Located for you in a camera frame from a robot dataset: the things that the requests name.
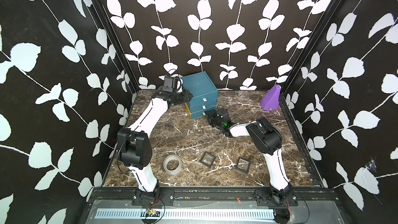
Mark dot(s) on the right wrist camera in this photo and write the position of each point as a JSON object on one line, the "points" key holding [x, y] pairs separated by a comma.
{"points": [[223, 114]]}

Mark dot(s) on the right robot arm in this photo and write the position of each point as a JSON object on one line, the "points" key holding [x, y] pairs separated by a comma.
{"points": [[268, 141]]}

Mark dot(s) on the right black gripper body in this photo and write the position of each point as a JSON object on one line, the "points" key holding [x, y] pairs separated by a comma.
{"points": [[214, 120]]}

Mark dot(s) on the clear tape roll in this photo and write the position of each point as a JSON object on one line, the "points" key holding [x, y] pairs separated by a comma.
{"points": [[172, 164]]}

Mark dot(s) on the white perforated cable tray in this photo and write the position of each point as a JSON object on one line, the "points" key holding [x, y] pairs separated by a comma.
{"points": [[256, 215]]}

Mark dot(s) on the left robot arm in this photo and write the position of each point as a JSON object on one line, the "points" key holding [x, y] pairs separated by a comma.
{"points": [[135, 151]]}

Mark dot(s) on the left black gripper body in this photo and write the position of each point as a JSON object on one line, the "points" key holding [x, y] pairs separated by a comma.
{"points": [[181, 97]]}

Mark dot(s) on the black front mounting rail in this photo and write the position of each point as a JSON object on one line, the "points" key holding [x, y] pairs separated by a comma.
{"points": [[170, 195]]}

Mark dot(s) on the purple wedge block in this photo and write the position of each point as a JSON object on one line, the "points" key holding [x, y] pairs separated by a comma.
{"points": [[270, 101]]}

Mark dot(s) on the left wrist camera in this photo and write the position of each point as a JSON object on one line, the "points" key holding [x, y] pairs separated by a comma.
{"points": [[171, 84]]}

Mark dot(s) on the small black brooch box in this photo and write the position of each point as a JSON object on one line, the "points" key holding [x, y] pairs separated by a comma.
{"points": [[243, 165], [207, 159]]}

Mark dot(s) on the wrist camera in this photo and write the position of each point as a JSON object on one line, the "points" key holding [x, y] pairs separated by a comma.
{"points": [[171, 84], [223, 114]]}

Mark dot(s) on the teal three-drawer cabinet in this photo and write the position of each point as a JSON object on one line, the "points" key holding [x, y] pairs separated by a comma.
{"points": [[205, 94]]}

